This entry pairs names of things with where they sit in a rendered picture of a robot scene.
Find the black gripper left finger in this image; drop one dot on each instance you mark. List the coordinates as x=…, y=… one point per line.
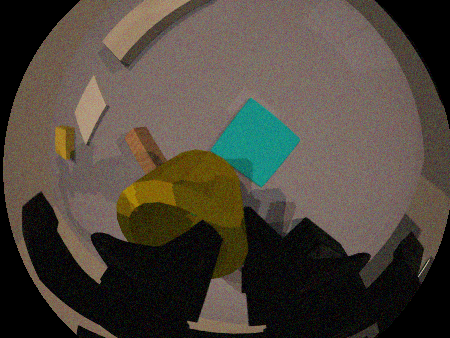
x=182, y=267

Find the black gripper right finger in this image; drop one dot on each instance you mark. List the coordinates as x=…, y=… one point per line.
x=276, y=273

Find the brown wooden bar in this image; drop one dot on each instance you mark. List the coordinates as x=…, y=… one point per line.
x=145, y=149

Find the yellow rectangular block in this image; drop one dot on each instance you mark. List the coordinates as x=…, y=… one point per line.
x=65, y=136

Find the tan flat box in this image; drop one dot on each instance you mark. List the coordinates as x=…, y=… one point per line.
x=144, y=23

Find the beige flat slab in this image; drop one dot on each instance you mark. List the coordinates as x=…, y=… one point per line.
x=91, y=108

